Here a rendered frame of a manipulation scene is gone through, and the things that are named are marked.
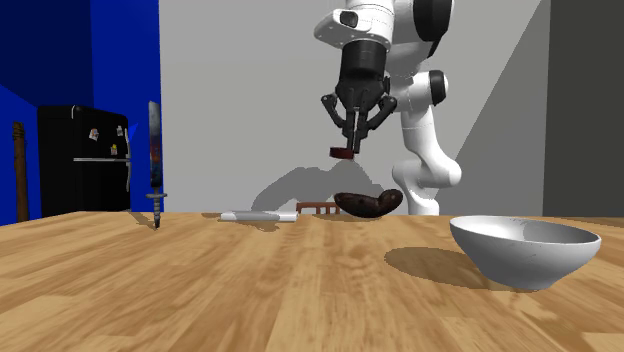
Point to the black refrigerator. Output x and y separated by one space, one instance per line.
78 175

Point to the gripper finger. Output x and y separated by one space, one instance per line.
348 124
373 122

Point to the small dark red disc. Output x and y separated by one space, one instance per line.
340 153

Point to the brown wooden post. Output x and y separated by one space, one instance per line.
20 175

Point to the white and grey marker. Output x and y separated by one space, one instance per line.
258 216

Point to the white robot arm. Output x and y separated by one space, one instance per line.
425 141

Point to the dark brown potato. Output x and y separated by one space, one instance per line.
365 204

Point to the white bowl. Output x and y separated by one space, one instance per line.
521 253

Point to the brown wooden chair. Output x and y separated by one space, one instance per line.
317 208

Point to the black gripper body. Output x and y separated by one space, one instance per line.
363 63

